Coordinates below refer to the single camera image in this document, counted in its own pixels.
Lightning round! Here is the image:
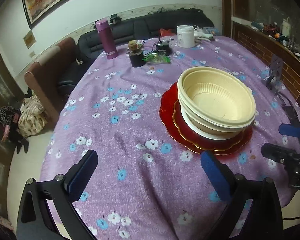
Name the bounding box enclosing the white bowl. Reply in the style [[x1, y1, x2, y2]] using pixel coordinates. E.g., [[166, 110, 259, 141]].
[[180, 107, 241, 140]]

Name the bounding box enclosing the white plastic jar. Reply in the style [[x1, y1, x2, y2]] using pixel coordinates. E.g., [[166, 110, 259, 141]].
[[177, 25, 195, 48]]

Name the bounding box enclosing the wooden cabinet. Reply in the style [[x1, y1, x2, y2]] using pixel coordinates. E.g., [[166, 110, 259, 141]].
[[219, 0, 300, 116]]

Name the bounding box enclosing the large red plate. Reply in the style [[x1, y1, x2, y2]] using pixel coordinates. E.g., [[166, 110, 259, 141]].
[[159, 83, 253, 155]]

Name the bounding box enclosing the red plate gold rim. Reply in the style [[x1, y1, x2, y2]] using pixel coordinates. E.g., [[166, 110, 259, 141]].
[[172, 100, 246, 152]]

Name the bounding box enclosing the green wrapper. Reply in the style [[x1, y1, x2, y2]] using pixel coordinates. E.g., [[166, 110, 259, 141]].
[[143, 53, 171, 64]]

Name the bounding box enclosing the brown armchair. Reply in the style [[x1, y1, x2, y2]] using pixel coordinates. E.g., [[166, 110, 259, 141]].
[[24, 37, 76, 127]]

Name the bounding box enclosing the black sofa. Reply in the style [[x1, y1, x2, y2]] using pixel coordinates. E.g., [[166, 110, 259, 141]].
[[57, 8, 215, 98]]

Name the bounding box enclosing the white cloth pile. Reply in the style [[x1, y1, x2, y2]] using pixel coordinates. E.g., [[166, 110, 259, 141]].
[[194, 27, 214, 42]]

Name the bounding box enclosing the cream plastic bowl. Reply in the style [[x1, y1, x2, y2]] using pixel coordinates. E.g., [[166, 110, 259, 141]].
[[179, 100, 251, 134], [177, 67, 256, 129]]

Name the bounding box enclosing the black small gadget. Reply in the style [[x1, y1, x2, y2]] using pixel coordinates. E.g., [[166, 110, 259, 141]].
[[154, 40, 171, 56]]

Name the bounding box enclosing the beige blanket on floor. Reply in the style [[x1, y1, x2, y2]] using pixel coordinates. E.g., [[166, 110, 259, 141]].
[[18, 95, 48, 138]]

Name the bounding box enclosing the purple thermos bottle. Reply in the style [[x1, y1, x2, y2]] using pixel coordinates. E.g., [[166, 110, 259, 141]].
[[95, 18, 119, 60]]

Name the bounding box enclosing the black small cup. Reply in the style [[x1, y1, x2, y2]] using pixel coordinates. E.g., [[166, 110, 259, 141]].
[[129, 50, 146, 68]]

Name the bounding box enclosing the purple floral tablecloth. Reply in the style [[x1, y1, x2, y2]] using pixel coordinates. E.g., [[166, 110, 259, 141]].
[[40, 37, 300, 239]]

